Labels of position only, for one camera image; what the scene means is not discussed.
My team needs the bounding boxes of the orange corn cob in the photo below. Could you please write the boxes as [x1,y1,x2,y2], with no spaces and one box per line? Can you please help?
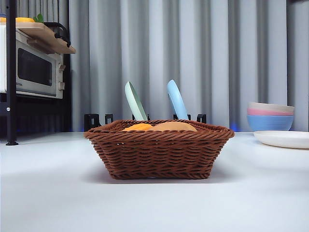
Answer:
[122,124,154,132]

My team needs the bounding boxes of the tan potato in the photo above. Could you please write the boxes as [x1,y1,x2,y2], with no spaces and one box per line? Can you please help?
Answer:
[147,121,198,132]

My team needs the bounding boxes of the brown wicker basket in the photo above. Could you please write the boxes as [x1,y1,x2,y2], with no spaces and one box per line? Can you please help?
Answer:
[84,119,235,180]

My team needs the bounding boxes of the pale green plate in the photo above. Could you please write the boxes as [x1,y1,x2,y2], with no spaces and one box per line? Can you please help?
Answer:
[125,81,148,121]

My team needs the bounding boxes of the pale blue plate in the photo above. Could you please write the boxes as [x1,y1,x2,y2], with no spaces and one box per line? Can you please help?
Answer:
[167,79,189,121]

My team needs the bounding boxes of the black dish rack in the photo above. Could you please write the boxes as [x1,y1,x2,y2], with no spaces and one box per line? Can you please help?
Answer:
[84,113,208,132]

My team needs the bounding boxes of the grey curtain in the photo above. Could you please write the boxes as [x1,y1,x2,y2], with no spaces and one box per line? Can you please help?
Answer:
[14,0,309,133]

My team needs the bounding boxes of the pink bowl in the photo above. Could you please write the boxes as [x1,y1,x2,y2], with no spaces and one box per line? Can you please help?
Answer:
[247,108,295,116]

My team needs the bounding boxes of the blue bowl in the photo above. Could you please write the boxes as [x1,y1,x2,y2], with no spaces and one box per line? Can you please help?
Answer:
[246,115,295,132]

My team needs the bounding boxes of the beige bowl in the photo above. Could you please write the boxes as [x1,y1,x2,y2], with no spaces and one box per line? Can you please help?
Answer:
[248,101,295,113]

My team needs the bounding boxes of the cream toaster oven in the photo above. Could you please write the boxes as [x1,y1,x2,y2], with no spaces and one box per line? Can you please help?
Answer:
[15,28,67,100]

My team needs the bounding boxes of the white plate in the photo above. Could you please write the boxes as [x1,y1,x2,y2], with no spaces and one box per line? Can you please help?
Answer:
[253,130,309,149]

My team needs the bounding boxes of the wooden cutting board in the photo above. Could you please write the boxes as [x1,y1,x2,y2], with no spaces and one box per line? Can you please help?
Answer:
[16,28,77,55]

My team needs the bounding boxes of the white appliance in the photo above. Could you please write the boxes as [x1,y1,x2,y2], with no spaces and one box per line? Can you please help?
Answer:
[0,23,8,94]

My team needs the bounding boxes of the yellow fruit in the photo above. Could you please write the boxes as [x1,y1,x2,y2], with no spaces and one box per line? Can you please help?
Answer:
[15,17,37,24]

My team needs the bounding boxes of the black shelf frame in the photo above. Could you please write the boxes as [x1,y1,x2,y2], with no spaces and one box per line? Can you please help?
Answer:
[0,0,73,146]

